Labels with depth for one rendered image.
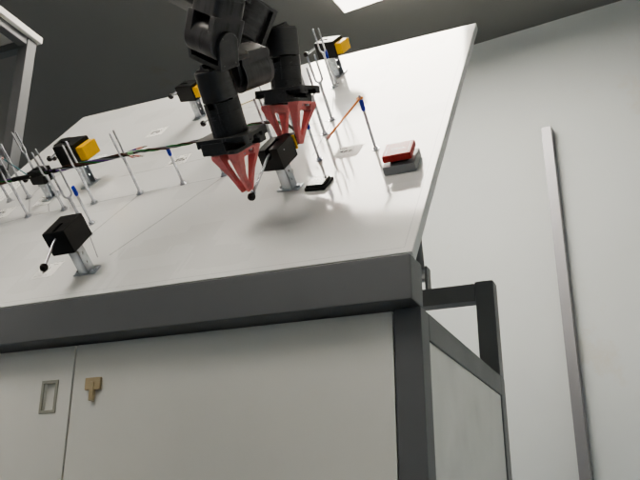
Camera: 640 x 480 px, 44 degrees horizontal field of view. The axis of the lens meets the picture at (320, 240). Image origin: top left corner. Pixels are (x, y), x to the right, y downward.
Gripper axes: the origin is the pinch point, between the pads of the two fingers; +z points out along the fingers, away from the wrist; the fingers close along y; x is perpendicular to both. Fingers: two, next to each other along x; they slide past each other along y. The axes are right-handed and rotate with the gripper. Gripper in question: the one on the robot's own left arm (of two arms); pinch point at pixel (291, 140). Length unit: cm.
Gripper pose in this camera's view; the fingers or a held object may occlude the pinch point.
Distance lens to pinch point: 142.9
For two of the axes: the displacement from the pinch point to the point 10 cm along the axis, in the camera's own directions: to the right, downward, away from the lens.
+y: -8.6, 0.2, 5.0
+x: -5.0, 1.5, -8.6
